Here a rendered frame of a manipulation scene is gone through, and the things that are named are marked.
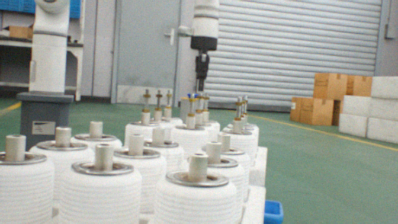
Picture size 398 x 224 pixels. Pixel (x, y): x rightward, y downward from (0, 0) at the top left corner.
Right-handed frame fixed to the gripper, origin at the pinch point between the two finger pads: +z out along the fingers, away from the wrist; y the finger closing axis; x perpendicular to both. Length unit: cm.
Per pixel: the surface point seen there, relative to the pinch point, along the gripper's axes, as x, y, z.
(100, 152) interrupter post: 15, -66, 8
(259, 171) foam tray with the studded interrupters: -13.9, -23.4, 17.5
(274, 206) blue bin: -17.0, -27.2, 24.2
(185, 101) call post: 3.5, 26.5, 5.0
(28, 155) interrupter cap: 25, -61, 10
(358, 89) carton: -201, 364, -12
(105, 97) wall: 112, 498, 27
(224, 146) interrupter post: -2.8, -46.1, 9.3
